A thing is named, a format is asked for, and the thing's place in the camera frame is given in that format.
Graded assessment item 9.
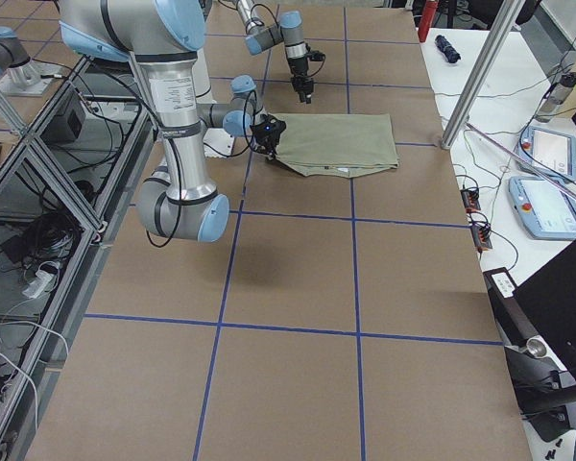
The white power strip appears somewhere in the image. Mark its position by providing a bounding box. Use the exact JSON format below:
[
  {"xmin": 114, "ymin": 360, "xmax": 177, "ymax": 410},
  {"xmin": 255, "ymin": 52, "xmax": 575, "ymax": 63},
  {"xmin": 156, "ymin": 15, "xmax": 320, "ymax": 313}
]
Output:
[{"xmin": 22, "ymin": 269, "xmax": 57, "ymax": 299}]

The lower teach pendant tablet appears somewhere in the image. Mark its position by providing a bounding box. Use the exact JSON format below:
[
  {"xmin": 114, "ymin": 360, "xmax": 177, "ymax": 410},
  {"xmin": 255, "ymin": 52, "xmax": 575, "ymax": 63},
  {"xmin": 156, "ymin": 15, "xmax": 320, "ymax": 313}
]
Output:
[{"xmin": 508, "ymin": 176, "xmax": 576, "ymax": 241}]

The teach pendant tablet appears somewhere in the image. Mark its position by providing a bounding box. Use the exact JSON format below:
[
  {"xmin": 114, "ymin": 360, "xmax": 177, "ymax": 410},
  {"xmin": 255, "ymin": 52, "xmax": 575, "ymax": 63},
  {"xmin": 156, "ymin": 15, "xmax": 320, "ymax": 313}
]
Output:
[
  {"xmin": 508, "ymin": 176, "xmax": 576, "ymax": 241},
  {"xmin": 516, "ymin": 126, "xmax": 576, "ymax": 182}
]

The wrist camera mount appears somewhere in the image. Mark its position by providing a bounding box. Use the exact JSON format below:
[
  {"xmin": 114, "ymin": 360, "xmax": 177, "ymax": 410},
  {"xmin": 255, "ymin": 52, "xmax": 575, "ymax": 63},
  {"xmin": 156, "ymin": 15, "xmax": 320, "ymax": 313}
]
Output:
[
  {"xmin": 306, "ymin": 46, "xmax": 325, "ymax": 62},
  {"xmin": 257, "ymin": 114, "xmax": 287, "ymax": 144}
]

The aluminium frame post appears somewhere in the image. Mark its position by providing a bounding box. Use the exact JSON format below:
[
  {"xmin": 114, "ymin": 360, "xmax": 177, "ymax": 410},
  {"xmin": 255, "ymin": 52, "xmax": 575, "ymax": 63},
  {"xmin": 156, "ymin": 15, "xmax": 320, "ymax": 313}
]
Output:
[{"xmin": 441, "ymin": 0, "xmax": 524, "ymax": 150}]

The folded dark blue umbrella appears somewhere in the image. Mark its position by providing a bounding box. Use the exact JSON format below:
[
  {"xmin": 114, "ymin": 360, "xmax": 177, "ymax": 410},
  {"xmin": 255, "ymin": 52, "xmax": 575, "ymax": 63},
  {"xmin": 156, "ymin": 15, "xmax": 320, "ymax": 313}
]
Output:
[{"xmin": 434, "ymin": 35, "xmax": 461, "ymax": 64}]

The black monitor on stand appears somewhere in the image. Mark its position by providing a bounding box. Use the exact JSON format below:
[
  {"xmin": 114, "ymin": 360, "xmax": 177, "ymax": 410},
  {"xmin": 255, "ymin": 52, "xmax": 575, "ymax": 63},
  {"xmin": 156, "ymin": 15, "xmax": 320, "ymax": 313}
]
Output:
[{"xmin": 484, "ymin": 239, "xmax": 576, "ymax": 442}]

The olive green long-sleeve shirt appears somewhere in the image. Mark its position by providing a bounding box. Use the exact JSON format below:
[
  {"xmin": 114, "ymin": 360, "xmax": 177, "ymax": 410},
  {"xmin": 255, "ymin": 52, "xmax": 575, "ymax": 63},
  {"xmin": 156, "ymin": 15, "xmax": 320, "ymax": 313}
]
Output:
[{"xmin": 268, "ymin": 113, "xmax": 399, "ymax": 179}]

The water bottle with dark cap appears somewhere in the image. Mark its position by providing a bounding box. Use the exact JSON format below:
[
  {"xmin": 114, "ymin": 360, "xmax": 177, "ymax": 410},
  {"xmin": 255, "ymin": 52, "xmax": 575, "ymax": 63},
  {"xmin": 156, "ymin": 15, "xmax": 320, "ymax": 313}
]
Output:
[{"xmin": 535, "ymin": 72, "xmax": 576, "ymax": 123}]

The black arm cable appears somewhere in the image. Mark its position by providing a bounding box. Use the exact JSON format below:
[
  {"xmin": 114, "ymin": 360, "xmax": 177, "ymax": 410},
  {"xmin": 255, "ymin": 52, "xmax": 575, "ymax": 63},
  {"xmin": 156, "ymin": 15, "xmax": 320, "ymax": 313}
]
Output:
[{"xmin": 201, "ymin": 129, "xmax": 265, "ymax": 159}]

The reacher grabber stick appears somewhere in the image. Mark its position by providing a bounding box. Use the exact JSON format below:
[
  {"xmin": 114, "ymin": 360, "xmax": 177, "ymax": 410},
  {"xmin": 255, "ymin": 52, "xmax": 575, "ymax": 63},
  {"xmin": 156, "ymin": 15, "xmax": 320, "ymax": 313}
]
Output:
[{"xmin": 466, "ymin": 122, "xmax": 576, "ymax": 201}]

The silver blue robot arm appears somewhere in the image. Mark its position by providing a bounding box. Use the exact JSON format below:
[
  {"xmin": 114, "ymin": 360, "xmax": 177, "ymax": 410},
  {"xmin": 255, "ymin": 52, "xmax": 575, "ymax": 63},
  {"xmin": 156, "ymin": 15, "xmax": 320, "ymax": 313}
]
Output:
[
  {"xmin": 232, "ymin": 0, "xmax": 325, "ymax": 104},
  {"xmin": 60, "ymin": 1, "xmax": 286, "ymax": 242}
]

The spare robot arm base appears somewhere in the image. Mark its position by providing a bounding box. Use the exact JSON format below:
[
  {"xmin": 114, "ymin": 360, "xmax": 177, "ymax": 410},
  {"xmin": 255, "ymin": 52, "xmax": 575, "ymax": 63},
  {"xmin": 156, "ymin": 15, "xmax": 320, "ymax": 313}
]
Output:
[{"xmin": 0, "ymin": 26, "xmax": 49, "ymax": 97}]

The upper teach pendant tablet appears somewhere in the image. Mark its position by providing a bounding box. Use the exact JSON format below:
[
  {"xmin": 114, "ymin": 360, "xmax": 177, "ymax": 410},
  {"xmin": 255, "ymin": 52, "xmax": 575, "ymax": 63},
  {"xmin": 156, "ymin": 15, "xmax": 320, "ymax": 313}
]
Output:
[{"xmin": 516, "ymin": 126, "xmax": 576, "ymax": 182}]

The white central pedestal column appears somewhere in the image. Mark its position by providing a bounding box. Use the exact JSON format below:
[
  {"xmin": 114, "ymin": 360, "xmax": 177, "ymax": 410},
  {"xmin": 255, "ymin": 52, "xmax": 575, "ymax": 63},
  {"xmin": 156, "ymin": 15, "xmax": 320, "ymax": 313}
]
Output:
[{"xmin": 191, "ymin": 0, "xmax": 237, "ymax": 158}]

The orange black connector board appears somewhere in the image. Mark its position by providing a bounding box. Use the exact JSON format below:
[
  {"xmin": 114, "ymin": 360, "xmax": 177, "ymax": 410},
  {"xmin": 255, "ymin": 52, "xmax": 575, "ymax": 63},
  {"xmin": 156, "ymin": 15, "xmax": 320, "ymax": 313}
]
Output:
[{"xmin": 460, "ymin": 187, "xmax": 481, "ymax": 213}]

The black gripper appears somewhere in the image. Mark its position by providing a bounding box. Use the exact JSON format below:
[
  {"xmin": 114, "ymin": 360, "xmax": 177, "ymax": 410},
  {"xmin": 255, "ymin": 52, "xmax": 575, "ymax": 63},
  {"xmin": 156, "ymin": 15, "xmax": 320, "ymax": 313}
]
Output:
[
  {"xmin": 251, "ymin": 122, "xmax": 281, "ymax": 157},
  {"xmin": 287, "ymin": 56, "xmax": 314, "ymax": 104}
]

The red cylinder bottle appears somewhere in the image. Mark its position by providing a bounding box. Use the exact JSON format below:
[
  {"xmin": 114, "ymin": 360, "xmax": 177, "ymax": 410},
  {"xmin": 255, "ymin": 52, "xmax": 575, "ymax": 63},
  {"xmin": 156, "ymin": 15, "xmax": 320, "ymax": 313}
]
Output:
[{"xmin": 418, "ymin": 0, "xmax": 438, "ymax": 43}]

